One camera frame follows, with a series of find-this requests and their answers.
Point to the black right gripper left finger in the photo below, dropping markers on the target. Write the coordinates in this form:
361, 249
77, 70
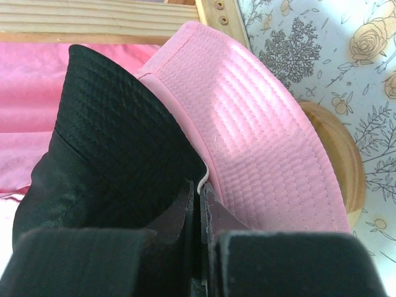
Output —
153, 261

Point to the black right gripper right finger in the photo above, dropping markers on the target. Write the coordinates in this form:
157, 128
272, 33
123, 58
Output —
237, 261

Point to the black bucket hat beige brim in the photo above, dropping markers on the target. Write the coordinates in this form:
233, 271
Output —
117, 157

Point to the pink t-shirt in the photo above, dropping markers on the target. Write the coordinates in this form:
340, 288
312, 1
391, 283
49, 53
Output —
32, 75

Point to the wooden clothes rack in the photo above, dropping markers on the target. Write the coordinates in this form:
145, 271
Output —
114, 22

